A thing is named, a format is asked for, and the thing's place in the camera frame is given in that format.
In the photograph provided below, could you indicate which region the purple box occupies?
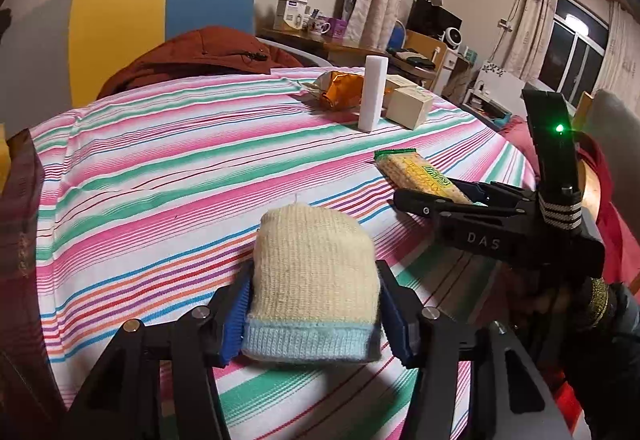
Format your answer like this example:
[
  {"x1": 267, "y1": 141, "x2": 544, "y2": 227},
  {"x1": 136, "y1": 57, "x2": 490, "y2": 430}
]
[{"x1": 324, "y1": 17, "x2": 348, "y2": 40}]

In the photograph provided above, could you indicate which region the small white fan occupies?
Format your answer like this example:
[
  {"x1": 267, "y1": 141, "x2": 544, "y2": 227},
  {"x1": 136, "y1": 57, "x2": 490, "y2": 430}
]
[{"x1": 442, "y1": 27, "x2": 462, "y2": 51}]

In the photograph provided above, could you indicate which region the striped pink tablecloth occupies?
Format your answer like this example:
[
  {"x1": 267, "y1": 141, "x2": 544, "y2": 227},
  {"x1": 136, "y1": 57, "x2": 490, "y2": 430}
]
[{"x1": 29, "y1": 66, "x2": 536, "y2": 440}]

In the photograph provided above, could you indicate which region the white mug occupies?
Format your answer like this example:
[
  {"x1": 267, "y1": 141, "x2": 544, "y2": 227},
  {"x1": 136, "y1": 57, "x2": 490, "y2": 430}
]
[{"x1": 307, "y1": 16, "x2": 332, "y2": 36}]

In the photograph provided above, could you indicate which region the rust red jacket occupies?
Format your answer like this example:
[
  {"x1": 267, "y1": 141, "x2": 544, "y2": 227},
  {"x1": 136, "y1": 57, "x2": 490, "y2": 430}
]
[{"x1": 98, "y1": 26, "x2": 302, "y2": 98}]

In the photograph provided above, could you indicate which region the beige cardboard box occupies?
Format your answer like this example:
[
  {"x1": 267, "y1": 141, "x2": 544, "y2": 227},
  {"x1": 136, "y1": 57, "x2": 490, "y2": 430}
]
[{"x1": 385, "y1": 86, "x2": 435, "y2": 130}]

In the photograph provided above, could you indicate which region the white tissue carton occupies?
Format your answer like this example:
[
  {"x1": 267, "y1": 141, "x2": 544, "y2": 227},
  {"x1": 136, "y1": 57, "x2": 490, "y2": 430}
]
[{"x1": 273, "y1": 0, "x2": 308, "y2": 31}]

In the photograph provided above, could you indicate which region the orange white snack packet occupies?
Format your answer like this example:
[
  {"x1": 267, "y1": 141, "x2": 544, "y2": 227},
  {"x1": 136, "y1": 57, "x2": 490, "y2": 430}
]
[{"x1": 312, "y1": 70, "x2": 364, "y2": 111}]

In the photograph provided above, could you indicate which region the green yellow cracker packet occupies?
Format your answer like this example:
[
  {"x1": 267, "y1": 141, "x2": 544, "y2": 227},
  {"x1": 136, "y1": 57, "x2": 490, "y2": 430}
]
[{"x1": 374, "y1": 148, "x2": 472, "y2": 205}]

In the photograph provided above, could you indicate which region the white tall box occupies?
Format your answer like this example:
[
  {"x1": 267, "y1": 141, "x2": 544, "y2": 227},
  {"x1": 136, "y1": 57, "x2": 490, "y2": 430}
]
[{"x1": 358, "y1": 55, "x2": 388, "y2": 132}]

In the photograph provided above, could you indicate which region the wooden desk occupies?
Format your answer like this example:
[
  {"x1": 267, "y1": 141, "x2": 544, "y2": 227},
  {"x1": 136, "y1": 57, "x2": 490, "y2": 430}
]
[{"x1": 257, "y1": 28, "x2": 437, "y2": 88}]

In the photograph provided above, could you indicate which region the small beige box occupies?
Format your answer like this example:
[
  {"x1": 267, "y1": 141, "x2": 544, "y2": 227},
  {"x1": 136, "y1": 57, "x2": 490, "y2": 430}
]
[{"x1": 383, "y1": 74, "x2": 416, "y2": 108}]

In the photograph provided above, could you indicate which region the cream knitted hat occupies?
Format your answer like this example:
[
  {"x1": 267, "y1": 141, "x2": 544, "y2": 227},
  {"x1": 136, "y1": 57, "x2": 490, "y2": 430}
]
[{"x1": 242, "y1": 203, "x2": 381, "y2": 364}]

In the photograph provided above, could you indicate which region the grey yellow blue chair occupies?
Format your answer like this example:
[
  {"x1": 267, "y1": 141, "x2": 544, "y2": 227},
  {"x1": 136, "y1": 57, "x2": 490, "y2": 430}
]
[{"x1": 0, "y1": 0, "x2": 331, "y2": 131}]

